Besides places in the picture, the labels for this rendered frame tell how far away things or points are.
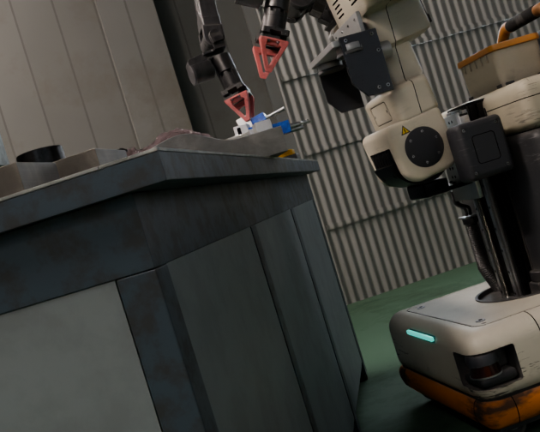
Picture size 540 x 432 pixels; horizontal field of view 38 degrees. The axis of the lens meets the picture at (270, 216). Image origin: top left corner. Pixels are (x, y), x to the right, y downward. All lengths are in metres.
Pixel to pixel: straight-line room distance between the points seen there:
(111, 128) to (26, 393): 3.65
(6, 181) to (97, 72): 3.51
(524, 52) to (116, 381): 1.55
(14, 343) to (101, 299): 0.12
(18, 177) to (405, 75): 1.23
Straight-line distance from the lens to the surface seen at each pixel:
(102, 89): 4.61
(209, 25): 2.23
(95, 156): 1.29
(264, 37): 1.82
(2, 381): 1.01
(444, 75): 4.95
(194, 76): 2.18
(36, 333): 0.97
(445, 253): 4.84
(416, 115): 2.05
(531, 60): 2.21
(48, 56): 4.67
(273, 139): 1.69
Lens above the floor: 0.71
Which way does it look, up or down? 1 degrees down
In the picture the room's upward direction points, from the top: 17 degrees counter-clockwise
